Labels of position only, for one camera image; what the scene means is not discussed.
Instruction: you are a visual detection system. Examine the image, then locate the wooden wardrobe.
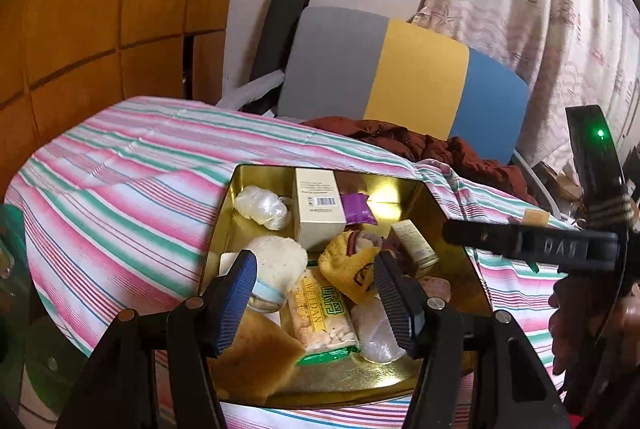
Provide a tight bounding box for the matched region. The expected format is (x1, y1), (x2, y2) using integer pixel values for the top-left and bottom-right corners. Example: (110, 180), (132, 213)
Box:
(1, 0), (230, 182)

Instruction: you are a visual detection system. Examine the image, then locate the grey yellow blue chair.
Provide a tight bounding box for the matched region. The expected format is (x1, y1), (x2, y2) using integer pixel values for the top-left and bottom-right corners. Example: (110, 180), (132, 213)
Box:
(214, 6), (532, 166)

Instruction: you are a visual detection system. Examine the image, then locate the black rolled mat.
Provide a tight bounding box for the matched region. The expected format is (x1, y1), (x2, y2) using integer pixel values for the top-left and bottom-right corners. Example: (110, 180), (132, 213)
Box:
(250, 0), (310, 82)

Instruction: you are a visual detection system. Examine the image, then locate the green glass side table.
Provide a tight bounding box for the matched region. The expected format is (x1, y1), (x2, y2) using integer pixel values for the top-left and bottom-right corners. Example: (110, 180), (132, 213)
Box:
(1, 204), (86, 416)

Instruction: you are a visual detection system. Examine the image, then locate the cream cardboard perfume box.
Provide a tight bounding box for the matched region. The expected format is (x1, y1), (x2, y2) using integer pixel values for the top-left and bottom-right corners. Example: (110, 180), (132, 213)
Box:
(293, 168), (346, 251)

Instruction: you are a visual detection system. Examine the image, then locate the gold metal tin box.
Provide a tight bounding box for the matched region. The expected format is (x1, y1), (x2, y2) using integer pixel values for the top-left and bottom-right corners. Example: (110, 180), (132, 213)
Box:
(201, 165), (491, 409)

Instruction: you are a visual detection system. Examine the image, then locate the striped pink green tablecloth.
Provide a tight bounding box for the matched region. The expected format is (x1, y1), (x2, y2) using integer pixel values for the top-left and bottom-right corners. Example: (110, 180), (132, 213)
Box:
(3, 95), (576, 429)

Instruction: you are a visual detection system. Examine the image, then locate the purple wrapped candy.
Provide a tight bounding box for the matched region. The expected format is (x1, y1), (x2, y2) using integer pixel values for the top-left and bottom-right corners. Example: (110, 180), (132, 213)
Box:
(341, 193), (378, 225)

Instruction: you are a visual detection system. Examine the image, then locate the small green white box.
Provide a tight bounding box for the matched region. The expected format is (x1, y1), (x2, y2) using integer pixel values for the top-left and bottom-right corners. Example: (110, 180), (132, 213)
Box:
(390, 219), (439, 275)

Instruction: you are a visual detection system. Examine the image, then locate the person's right hand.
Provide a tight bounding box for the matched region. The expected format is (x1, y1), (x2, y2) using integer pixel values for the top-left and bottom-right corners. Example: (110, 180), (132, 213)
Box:
(548, 276), (639, 375)

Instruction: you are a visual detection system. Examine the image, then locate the green-ended snack packet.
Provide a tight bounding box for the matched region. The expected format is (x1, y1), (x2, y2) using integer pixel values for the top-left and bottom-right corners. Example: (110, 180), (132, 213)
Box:
(288, 265), (360, 366)

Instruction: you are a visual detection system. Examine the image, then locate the clear pink plastic bag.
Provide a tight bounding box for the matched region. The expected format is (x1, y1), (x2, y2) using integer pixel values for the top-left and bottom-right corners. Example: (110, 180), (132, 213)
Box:
(350, 297), (406, 364)

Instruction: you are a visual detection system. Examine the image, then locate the patterned white curtain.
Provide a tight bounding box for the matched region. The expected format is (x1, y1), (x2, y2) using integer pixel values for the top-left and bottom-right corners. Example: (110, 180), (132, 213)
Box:
(413, 0), (639, 169)

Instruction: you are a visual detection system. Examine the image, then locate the white plastic wrapped bundle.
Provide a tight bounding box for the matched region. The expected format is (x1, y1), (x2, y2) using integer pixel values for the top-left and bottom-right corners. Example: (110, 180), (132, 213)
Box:
(233, 186), (292, 231)

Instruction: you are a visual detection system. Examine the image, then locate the dark red cloth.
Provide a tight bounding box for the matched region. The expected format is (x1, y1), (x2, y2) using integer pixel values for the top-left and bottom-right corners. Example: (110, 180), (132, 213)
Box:
(304, 116), (538, 206)

